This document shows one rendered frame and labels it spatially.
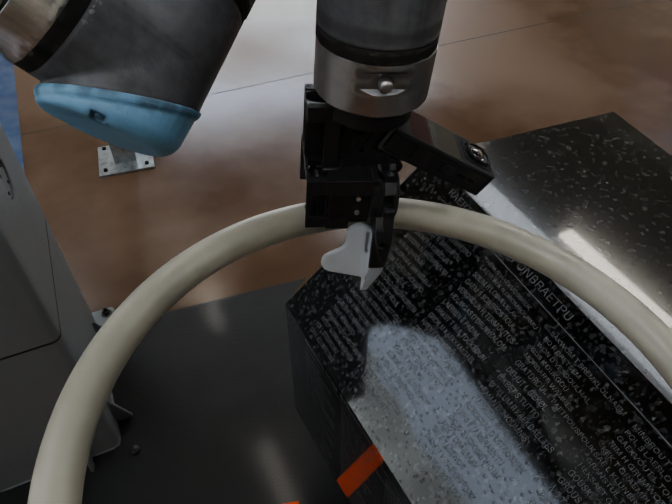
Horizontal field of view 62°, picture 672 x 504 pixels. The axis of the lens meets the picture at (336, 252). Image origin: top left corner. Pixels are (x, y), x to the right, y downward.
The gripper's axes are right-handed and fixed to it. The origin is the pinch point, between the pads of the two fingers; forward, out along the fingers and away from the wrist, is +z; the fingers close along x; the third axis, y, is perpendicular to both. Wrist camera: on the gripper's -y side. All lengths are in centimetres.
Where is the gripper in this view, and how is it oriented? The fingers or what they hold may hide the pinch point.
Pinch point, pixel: (367, 261)
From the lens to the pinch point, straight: 59.4
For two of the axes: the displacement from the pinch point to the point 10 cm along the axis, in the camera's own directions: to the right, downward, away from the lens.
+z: -0.7, 6.9, 7.2
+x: 1.1, 7.3, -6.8
